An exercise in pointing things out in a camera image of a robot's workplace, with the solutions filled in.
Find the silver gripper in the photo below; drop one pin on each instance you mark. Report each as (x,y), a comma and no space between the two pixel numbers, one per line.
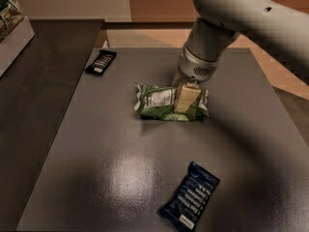
(195,67)

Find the green jalapeno chip bag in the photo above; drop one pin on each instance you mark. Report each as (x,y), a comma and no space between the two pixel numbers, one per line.
(158,102)

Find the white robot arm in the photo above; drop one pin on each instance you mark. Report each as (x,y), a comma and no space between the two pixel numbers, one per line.
(280,31)

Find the dark blue snack bag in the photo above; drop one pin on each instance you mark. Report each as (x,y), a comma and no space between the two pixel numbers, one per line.
(189,201)

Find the black snack bar wrapper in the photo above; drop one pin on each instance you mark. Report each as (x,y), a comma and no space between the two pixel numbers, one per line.
(102,62)

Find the white snack display box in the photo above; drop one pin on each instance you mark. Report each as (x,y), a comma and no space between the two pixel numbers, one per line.
(14,43)

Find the patterned snack bags in box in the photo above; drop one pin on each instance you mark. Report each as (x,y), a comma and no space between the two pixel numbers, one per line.
(10,16)

